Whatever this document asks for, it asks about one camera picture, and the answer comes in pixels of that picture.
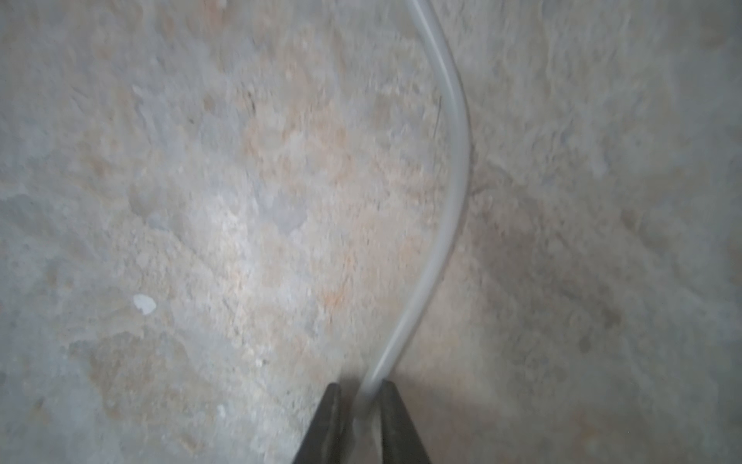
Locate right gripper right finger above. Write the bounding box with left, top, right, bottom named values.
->
left=378, top=380, right=431, bottom=464

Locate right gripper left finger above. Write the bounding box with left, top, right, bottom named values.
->
left=292, top=382, right=344, bottom=464

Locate white power cord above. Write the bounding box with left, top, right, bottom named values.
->
left=347, top=0, right=471, bottom=442

